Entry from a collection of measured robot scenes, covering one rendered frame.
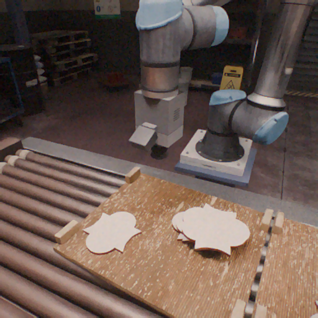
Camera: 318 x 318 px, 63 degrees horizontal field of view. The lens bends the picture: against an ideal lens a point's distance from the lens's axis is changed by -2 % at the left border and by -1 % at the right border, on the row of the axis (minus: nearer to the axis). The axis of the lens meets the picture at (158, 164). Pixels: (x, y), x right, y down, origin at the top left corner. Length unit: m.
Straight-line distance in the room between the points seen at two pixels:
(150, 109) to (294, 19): 0.47
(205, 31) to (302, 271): 0.51
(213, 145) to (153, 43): 0.56
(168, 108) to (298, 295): 0.43
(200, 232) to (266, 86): 0.48
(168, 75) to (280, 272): 0.45
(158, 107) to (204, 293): 0.37
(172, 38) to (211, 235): 0.39
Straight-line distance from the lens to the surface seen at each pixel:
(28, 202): 0.83
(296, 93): 5.26
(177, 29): 0.50
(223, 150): 0.98
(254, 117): 0.85
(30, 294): 0.61
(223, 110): 0.92
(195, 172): 0.97
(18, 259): 0.68
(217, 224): 0.61
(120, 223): 0.65
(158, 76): 0.50
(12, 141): 1.13
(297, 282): 0.62
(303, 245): 0.69
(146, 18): 0.49
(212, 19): 0.57
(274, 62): 0.84
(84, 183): 0.85
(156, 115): 0.53
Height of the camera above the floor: 1.40
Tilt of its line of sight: 32 degrees down
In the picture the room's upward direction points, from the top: straight up
